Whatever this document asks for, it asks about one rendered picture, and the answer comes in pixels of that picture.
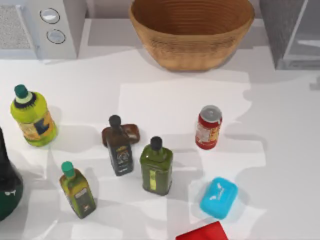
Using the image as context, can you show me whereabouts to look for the red and white can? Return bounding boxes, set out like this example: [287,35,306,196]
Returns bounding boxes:
[194,104,223,150]

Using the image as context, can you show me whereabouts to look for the dark brown square bottle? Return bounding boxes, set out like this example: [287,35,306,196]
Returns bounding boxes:
[104,114,135,177]

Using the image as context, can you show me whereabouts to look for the olive green square bottle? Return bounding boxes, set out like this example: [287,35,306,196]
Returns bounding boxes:
[139,136,174,196]

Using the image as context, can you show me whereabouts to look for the woven brown basket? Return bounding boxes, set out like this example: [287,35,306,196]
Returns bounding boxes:
[128,0,256,72]

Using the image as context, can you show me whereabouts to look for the light blue box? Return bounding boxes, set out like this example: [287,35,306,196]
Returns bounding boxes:
[199,176,239,221]

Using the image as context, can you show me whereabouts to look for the green capped oil bottle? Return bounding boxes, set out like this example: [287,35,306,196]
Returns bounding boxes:
[59,161,97,220]

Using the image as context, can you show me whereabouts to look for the red flat object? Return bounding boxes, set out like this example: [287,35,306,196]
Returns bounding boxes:
[175,220,230,240]

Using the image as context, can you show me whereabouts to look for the lime green bottle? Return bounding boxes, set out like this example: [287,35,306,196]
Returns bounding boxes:
[10,84,59,148]

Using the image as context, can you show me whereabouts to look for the round microwave knob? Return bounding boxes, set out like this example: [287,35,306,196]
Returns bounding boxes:
[46,28,67,45]
[39,7,61,25]

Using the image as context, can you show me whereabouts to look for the pale microwave oven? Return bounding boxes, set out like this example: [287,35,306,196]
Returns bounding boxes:
[0,0,88,60]

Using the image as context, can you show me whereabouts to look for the grey cabinet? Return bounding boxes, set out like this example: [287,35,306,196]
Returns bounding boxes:
[258,0,320,71]

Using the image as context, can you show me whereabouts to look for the dark green round bottle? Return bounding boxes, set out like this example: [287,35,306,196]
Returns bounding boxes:
[0,127,24,222]

